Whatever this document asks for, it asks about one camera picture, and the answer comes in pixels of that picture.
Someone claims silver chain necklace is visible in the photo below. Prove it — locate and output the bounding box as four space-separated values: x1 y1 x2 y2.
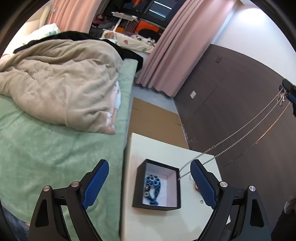
178 89 289 181

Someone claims white pillow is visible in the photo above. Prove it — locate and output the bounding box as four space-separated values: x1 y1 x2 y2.
23 23 61 44

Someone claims flat brown cardboard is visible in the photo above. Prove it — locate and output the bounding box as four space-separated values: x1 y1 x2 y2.
128 98 189 149

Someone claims black jewelry box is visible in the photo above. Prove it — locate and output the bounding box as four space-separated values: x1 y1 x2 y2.
132 159 181 211

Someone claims blue braided bracelet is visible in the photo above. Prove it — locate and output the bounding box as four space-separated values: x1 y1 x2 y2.
143 175 162 206

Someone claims pink left curtain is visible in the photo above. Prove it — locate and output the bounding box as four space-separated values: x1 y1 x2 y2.
48 0 101 33

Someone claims black garment on bed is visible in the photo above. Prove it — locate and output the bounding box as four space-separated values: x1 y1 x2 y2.
13 31 144 73

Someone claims pink curtain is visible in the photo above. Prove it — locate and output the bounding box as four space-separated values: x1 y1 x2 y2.
48 0 101 33
136 0 236 97

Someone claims pink right curtain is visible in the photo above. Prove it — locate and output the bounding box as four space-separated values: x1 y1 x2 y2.
136 0 236 97

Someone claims green bed sheet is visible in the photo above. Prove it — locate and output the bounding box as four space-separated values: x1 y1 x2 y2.
1 59 137 240

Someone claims beige comforter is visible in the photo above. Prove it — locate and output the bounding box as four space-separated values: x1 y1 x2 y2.
1 40 123 134

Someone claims white wall socket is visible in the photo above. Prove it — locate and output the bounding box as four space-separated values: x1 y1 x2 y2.
190 91 196 99

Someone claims patterned bedding at window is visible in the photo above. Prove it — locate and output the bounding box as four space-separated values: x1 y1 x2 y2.
100 30 156 54

